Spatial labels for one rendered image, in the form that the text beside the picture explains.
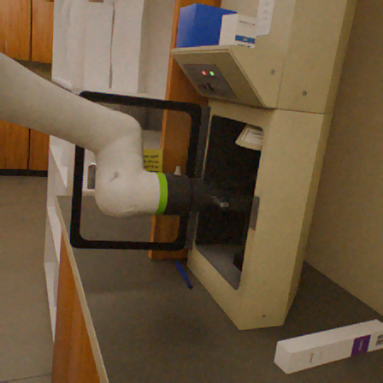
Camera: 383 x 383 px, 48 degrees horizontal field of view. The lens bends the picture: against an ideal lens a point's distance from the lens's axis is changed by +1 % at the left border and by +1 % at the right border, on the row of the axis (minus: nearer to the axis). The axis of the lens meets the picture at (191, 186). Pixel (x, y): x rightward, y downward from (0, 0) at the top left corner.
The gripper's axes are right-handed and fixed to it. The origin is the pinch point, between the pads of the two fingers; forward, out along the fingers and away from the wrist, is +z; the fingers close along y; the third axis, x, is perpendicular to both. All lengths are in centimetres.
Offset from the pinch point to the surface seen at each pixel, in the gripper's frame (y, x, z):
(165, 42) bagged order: 125, -40, 9
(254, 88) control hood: -13.6, -24.5, -15.3
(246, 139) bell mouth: -1.3, -13.5, -8.2
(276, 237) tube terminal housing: -13.9, 4.5, -4.5
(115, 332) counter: -10.0, 26.0, -35.3
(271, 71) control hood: -13.9, -27.8, -12.6
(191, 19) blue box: 8.5, -36.9, -21.1
